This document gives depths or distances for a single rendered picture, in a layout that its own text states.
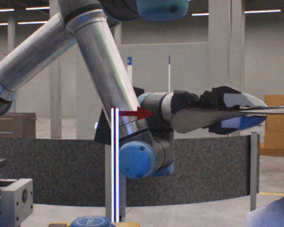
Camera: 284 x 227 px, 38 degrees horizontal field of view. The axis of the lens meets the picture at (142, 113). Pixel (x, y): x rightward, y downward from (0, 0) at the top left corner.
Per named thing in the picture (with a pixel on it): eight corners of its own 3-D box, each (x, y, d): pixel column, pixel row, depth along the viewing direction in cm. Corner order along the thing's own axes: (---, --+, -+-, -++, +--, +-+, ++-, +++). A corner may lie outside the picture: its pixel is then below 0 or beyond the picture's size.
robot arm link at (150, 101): (155, 125, 105) (156, 92, 105) (185, 128, 97) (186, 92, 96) (130, 127, 100) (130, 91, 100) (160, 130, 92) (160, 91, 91)
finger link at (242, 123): (281, 118, 76) (241, 113, 83) (262, 115, 72) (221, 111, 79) (279, 135, 76) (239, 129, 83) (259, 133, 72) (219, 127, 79)
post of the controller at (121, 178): (125, 217, 119) (125, 149, 118) (115, 217, 119) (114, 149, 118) (125, 214, 122) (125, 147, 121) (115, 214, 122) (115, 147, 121)
